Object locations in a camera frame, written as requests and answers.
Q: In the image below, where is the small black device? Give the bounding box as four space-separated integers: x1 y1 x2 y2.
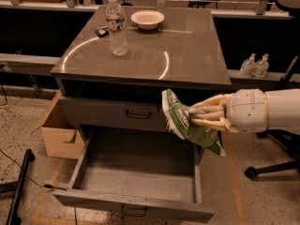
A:
95 26 109 38

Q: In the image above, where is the black floor cable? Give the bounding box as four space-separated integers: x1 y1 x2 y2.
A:
0 149 68 191

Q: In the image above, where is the black office chair base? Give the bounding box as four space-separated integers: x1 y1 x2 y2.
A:
245 130 300 180

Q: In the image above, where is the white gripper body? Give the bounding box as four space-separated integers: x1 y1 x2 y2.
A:
226 89 267 133

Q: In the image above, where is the open grey lower drawer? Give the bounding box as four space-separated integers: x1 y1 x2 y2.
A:
53 127 214 223

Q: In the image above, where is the clear plastic water bottle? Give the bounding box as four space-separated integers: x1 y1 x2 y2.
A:
105 0 128 56

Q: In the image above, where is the black stand leg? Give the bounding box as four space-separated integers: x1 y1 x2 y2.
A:
0 149 35 225

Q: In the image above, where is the grey drawer cabinet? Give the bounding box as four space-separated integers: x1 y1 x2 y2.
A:
50 5 233 166

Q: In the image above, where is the white paper bowl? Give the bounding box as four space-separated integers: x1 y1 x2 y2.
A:
131 10 165 31

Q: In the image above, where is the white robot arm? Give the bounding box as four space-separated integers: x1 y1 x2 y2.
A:
188 89 300 134

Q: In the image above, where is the closed grey upper drawer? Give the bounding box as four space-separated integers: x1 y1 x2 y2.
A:
59 96 166 132

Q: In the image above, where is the green jalapeno chip bag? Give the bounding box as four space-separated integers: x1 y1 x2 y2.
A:
161 89 225 156

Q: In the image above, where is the grey metal rail shelf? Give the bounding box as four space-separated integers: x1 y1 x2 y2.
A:
0 53 60 76

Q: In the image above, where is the left sanitizer pump bottle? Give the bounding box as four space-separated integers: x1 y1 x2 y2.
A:
240 53 256 77

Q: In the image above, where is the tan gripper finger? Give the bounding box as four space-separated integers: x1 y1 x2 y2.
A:
188 95 227 115
190 117 239 133

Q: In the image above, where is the cardboard box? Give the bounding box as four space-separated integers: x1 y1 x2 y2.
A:
32 90 84 159

